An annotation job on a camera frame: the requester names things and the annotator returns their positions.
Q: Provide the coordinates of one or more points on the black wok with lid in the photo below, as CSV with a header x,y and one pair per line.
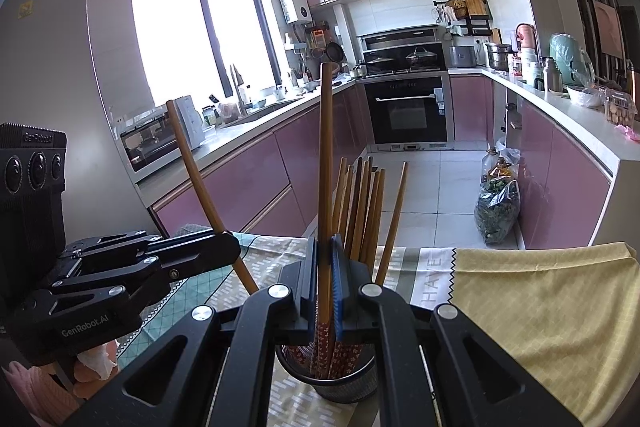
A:
x,y
382,64

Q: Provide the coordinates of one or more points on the white bowl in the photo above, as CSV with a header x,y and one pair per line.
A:
x,y
585,97

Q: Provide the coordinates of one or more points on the black pot with glass lid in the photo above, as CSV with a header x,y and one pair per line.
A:
x,y
422,58

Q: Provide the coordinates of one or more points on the bundle of wooden chopsticks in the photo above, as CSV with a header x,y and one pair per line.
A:
x,y
365,207

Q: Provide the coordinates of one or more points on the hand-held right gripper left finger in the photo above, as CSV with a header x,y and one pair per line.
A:
x,y
307,287

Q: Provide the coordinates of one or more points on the steel thermos bottle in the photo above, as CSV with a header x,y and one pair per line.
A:
x,y
552,76

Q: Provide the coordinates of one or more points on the black mesh pen holder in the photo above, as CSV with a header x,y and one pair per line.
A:
x,y
345,389

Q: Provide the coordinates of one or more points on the patterned green beige tablecloth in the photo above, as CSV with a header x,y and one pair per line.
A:
x,y
280,257

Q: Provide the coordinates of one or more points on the person's left forearm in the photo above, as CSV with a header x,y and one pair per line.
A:
x,y
30,394

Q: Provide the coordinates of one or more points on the framed wall painting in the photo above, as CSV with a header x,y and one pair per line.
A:
x,y
608,27

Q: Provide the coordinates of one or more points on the pink kettle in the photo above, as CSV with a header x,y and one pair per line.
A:
x,y
526,38

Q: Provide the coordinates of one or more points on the black wall rack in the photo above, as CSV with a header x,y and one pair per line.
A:
x,y
472,27

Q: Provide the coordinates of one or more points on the pink sink base cabinets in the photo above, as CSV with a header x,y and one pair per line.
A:
x,y
260,177

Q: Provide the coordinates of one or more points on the white microwave oven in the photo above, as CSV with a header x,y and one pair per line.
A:
x,y
147,139

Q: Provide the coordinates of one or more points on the steel range hood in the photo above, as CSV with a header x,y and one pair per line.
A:
x,y
402,38

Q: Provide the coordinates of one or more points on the amber plastic oil bottle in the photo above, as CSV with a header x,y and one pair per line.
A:
x,y
507,168

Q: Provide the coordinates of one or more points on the grey refrigerator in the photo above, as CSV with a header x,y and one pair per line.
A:
x,y
65,72

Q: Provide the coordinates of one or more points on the stainless steel stock pot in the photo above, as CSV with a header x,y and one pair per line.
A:
x,y
499,57

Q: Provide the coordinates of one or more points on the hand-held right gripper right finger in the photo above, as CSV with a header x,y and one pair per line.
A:
x,y
337,287

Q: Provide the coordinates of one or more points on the white wall water heater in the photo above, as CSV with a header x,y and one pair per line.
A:
x,y
293,1

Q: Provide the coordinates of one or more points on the steel sink faucet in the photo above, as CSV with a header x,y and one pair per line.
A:
x,y
238,94

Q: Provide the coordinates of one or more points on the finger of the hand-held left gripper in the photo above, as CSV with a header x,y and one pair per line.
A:
x,y
110,244
200,254

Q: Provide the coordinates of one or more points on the kitchen window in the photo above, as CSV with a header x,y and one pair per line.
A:
x,y
170,32

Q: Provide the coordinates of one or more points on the wooden cutting board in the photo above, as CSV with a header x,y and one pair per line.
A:
x,y
475,5

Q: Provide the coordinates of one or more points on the pink peninsula base cabinets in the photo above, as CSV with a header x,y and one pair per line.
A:
x,y
560,187

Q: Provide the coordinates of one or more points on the black built-in oven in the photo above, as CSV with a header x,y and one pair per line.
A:
x,y
407,112

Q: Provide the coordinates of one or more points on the large plastic bag of greens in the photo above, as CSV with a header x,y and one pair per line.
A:
x,y
497,214

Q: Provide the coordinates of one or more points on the floral-tipped wooden chopstick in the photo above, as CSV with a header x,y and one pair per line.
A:
x,y
326,157
195,167

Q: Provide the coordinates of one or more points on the person's left hand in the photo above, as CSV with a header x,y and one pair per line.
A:
x,y
97,364

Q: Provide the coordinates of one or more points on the hanging frying pan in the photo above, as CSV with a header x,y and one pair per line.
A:
x,y
335,51

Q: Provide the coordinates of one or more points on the yellow checked cloth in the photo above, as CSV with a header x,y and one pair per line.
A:
x,y
540,307

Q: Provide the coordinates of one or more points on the clear plastic egg box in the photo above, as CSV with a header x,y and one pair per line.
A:
x,y
620,108

